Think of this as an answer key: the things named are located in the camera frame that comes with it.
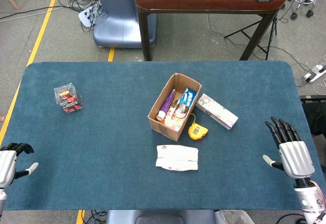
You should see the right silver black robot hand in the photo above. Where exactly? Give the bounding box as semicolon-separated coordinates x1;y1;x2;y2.
262;116;316;179

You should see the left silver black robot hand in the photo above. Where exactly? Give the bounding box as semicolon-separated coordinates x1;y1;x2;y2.
0;142;39;189

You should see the pink white carton box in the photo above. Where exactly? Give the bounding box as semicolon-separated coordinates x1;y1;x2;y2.
195;93;239;130

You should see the yellow tape measure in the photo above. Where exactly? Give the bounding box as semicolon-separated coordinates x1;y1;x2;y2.
187;114;209;141

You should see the white pink wet wipes pack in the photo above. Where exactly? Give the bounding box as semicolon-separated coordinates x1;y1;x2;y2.
155;144;199;172

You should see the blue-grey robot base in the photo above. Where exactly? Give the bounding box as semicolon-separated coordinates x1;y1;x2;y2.
92;0;157;48

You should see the clear plastic bag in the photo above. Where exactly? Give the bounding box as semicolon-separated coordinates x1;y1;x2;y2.
215;210;255;224

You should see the clear coffee capsule box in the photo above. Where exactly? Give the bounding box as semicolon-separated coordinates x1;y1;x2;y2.
53;82;85;115

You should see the brown cardboard box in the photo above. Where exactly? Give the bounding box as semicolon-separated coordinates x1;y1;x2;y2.
147;72;203;143

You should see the blue felt table mat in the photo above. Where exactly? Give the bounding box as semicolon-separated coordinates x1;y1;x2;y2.
0;61;323;211

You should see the black tripod stand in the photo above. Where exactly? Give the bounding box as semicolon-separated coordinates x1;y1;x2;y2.
224;17;278;61

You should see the pink white snack pack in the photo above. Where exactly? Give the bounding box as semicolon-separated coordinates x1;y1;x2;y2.
162;106;188;132

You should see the purple tube white cap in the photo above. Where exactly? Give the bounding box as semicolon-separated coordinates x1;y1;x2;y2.
155;89;176;121

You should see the grey-blue robot torso base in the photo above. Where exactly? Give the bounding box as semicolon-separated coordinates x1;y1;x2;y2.
105;210;217;224

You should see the white power strip with plugs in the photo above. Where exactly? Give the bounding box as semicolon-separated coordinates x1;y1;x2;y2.
78;4;99;28

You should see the brown mahjong table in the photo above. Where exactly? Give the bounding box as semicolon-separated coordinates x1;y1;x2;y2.
134;0;288;61

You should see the long black floor cable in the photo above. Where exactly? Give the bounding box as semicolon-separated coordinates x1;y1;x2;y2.
0;5;79;21

